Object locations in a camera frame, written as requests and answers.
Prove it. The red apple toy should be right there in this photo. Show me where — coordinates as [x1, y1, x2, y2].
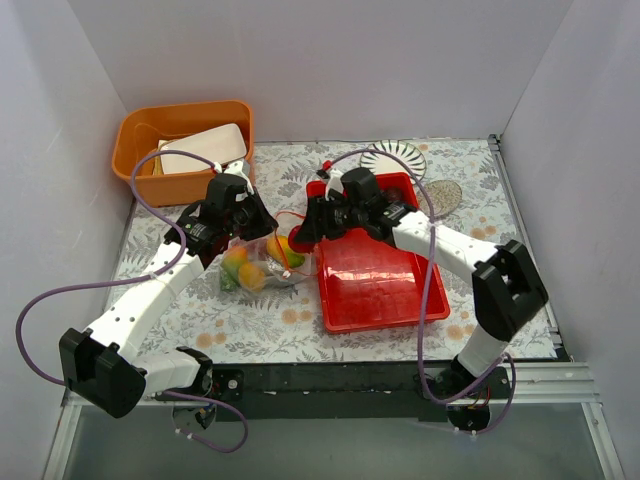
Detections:
[288, 226, 305, 252]

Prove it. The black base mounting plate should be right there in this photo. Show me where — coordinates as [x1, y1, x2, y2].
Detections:
[172, 360, 516, 432]

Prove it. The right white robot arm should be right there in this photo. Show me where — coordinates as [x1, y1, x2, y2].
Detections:
[289, 168, 549, 398]

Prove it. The red plastic tray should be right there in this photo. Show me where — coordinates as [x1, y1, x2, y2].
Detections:
[305, 172, 451, 334]

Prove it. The orange fruit toy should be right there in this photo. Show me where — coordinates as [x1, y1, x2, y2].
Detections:
[237, 262, 266, 293]

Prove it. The orange plastic tub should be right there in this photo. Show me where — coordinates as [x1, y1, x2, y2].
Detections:
[111, 100, 254, 207]

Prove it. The yellow item in tub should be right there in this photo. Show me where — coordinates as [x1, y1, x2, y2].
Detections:
[145, 143, 164, 176]

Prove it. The yellow orange mango toy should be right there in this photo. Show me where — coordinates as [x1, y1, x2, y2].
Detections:
[266, 235, 306, 269]

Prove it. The grey fish toy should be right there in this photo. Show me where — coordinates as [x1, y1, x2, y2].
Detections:
[258, 258, 306, 289]

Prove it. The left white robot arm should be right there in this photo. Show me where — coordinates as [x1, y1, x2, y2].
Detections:
[59, 173, 277, 418]

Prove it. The speckled grey round dish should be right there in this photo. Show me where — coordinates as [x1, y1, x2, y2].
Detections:
[424, 180, 462, 220]

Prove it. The dark purple fruit toy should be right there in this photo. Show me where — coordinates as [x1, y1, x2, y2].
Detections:
[384, 187, 404, 202]

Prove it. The white rectangular dish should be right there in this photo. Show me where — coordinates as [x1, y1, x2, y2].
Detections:
[156, 123, 248, 175]

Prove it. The striped round plate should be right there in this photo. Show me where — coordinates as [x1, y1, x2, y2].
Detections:
[360, 139, 427, 183]

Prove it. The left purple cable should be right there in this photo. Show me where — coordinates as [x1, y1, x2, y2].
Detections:
[16, 152, 249, 454]

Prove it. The green orange mango toy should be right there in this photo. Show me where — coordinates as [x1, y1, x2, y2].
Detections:
[220, 246, 248, 292]

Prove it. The clear zip top bag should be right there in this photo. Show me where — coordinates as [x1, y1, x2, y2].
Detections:
[218, 210, 319, 298]

